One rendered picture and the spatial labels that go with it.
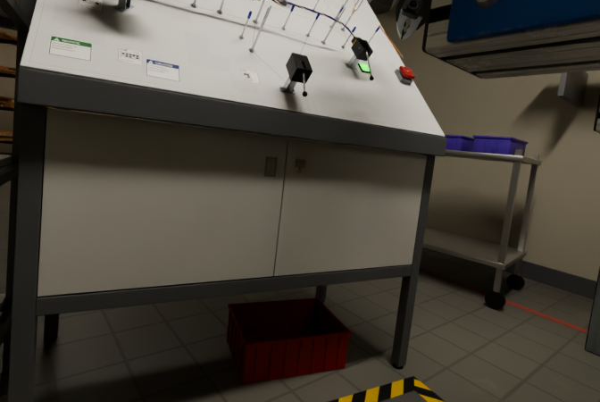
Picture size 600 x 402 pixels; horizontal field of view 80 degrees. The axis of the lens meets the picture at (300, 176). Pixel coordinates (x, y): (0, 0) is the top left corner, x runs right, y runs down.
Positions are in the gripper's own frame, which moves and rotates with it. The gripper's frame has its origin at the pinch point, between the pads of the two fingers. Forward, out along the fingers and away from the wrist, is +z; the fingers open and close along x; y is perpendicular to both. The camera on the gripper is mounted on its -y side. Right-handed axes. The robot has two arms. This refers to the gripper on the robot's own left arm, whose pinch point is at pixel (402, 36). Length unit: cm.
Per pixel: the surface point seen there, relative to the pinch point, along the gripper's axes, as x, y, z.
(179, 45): 47, -39, 0
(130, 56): 50, -52, -4
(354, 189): -7.2, -33.4, 32.3
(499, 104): -78, 166, 130
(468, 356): -79, -42, 93
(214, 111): 30, -50, 3
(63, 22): 64, -55, -9
